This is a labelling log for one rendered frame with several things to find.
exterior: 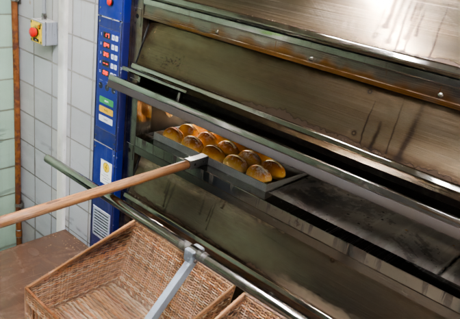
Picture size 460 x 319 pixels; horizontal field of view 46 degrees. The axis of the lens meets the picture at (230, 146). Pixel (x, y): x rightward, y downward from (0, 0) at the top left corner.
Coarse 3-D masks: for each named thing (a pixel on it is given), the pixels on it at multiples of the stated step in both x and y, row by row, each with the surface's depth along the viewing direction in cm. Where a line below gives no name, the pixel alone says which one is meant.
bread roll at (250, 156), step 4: (240, 152) 196; (244, 152) 194; (248, 152) 194; (252, 152) 194; (244, 156) 193; (248, 156) 193; (252, 156) 192; (256, 156) 193; (248, 160) 192; (252, 160) 192; (256, 160) 192; (260, 160) 193; (248, 164) 192; (252, 164) 192; (256, 164) 192; (260, 164) 193
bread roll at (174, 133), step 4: (168, 128) 208; (172, 128) 207; (176, 128) 207; (164, 132) 208; (168, 132) 206; (172, 132) 205; (176, 132) 205; (180, 132) 206; (168, 136) 206; (172, 136) 205; (176, 136) 205; (180, 136) 205; (176, 140) 205; (180, 140) 205
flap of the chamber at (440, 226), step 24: (144, 96) 179; (168, 96) 189; (192, 120) 166; (240, 120) 178; (240, 144) 154; (288, 144) 159; (312, 168) 139; (360, 168) 152; (360, 192) 131; (408, 192) 138; (408, 216) 124
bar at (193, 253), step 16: (48, 160) 184; (80, 176) 173; (128, 208) 158; (144, 224) 153; (160, 224) 152; (176, 240) 146; (192, 256) 141; (208, 256) 140; (224, 272) 135; (176, 288) 141; (240, 288) 133; (256, 288) 130; (160, 304) 139; (272, 304) 126; (288, 304) 125
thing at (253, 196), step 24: (144, 144) 207; (240, 192) 178; (264, 192) 178; (288, 216) 167; (312, 216) 166; (336, 240) 156; (360, 240) 156; (384, 264) 147; (408, 264) 147; (432, 288) 139; (456, 288) 139
